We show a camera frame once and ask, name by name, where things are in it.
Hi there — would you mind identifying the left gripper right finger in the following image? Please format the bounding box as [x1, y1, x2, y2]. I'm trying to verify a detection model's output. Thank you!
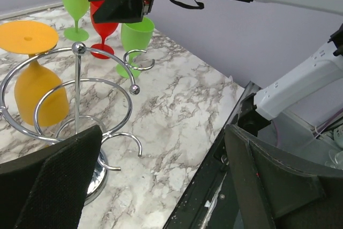
[225, 125, 342, 228]

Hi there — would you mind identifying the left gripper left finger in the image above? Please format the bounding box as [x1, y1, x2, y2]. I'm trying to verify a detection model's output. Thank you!
[1, 125, 102, 228]

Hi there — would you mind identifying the red wine glass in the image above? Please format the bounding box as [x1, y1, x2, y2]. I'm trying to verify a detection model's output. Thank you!
[90, 1, 119, 55]

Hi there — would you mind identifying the green wine glass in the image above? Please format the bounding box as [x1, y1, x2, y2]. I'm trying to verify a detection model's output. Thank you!
[62, 0, 90, 42]
[116, 17, 155, 78]

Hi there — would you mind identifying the orange wine glass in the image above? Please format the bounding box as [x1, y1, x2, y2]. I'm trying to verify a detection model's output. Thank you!
[1, 20, 69, 127]

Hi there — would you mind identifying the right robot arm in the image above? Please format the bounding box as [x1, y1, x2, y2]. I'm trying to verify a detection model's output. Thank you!
[90, 0, 342, 124]

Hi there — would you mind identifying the chrome wine glass rack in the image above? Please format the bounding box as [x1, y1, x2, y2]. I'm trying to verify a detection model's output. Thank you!
[0, 41, 156, 205]

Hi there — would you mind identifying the black front mounting rail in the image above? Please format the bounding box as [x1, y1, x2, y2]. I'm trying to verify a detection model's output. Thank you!
[163, 81, 269, 229]

